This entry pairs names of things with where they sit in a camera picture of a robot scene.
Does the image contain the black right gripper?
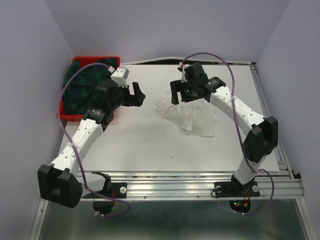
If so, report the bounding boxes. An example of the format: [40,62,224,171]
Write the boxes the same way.
[170,78,199,105]

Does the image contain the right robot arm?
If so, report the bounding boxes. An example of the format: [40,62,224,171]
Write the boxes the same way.
[170,62,279,195]

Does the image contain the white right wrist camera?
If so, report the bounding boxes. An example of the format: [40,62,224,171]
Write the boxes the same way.
[177,62,189,83]

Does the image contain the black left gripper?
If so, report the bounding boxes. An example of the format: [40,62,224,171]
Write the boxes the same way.
[110,81,145,110]

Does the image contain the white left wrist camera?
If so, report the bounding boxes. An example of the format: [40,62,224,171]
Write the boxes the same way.
[110,67,130,88]

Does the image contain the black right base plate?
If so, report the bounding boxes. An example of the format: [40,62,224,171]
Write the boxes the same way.
[211,181,260,198]

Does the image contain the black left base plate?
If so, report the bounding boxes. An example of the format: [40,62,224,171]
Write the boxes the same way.
[95,181,127,199]

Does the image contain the white pleated skirt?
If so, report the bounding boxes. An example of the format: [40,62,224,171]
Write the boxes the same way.
[154,91,217,137]

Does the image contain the green plaid skirt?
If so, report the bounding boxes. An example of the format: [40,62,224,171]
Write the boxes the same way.
[61,57,120,115]

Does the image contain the red plastic tray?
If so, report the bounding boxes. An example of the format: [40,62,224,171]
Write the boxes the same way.
[57,56,121,122]

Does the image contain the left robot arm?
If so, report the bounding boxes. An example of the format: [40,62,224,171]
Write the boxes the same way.
[37,79,146,209]

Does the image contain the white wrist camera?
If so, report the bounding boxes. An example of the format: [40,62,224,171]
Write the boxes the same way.
[110,67,130,88]
[177,62,189,83]

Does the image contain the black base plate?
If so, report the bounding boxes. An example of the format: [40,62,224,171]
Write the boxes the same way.
[211,181,260,198]
[95,181,127,199]

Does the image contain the aluminium frame rails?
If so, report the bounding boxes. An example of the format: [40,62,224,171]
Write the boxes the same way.
[31,64,313,240]

